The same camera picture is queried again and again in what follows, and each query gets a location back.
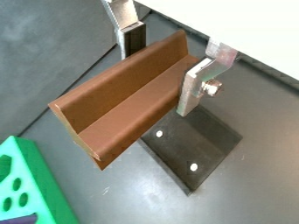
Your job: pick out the brown star block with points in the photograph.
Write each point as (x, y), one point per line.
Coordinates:
(112, 109)

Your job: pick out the purple rectangular block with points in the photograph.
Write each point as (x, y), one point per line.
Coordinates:
(28, 219)

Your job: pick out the green shape sorter board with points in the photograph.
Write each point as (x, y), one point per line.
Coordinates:
(28, 188)

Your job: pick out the black angle fixture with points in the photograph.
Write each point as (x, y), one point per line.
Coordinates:
(188, 146)

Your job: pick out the gripper metal left finger 1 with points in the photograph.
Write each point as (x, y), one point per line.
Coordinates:
(129, 29)

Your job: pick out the gripper metal right finger 1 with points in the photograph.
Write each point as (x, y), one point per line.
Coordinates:
(198, 81)

